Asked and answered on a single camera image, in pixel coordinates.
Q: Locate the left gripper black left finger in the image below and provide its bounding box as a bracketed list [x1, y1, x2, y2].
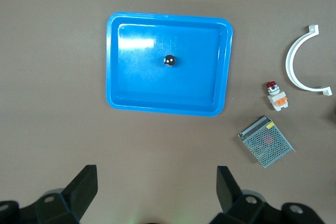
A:
[31, 165, 98, 224]

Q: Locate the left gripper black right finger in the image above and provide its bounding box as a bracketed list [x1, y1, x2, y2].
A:
[209, 166, 283, 224]

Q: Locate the small black cylindrical capacitor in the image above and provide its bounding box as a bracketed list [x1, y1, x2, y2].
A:
[163, 54, 176, 68]

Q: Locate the metal mesh power supply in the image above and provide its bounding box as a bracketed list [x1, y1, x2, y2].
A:
[238, 115, 296, 168]

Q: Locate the red indicator lamp white-orange body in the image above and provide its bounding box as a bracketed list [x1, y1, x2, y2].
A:
[265, 81, 289, 112]

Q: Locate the blue plastic tray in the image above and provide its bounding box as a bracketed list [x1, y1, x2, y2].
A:
[105, 12, 234, 118]

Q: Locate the large white pipe clamp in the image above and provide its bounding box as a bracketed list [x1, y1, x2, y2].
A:
[285, 24, 333, 96]

